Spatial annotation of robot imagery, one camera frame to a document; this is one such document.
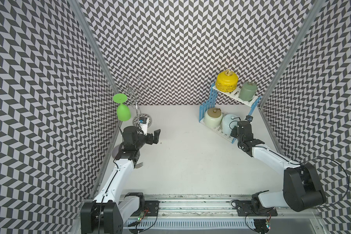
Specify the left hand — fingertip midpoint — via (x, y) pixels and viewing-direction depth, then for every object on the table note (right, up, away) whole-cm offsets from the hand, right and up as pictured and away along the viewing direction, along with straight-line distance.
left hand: (151, 129), depth 82 cm
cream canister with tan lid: (+39, +7, +18) cm, 43 cm away
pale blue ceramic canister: (+48, +3, +14) cm, 50 cm away
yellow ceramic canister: (+43, +28, +2) cm, 52 cm away
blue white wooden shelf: (+49, +20, +5) cm, 53 cm away
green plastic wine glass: (-17, +10, +3) cm, 20 cm away
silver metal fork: (-8, -22, +4) cm, 24 cm away
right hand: (+51, -1, +8) cm, 51 cm away
